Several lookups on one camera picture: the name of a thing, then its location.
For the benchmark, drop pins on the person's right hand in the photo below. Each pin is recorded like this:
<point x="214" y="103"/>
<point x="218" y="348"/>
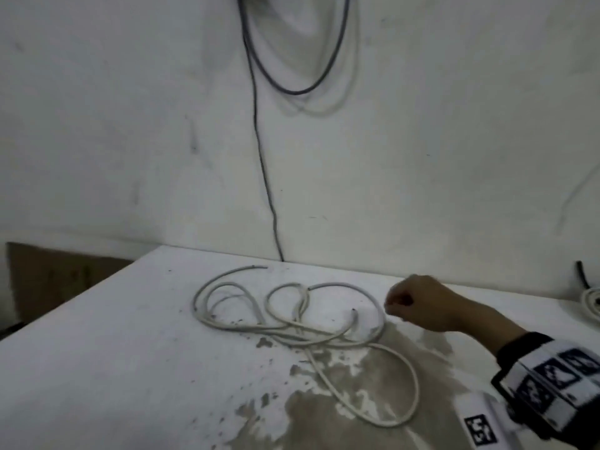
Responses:
<point x="426" y="304"/>

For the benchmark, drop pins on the spare black cable ties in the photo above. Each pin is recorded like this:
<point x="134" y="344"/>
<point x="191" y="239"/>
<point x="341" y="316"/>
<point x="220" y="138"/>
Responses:
<point x="582" y="274"/>

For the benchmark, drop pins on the person's right forearm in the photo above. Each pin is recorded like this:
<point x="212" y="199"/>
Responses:
<point x="492" y="325"/>

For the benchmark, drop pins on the brown cardboard box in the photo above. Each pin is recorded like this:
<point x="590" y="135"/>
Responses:
<point x="61" y="281"/>

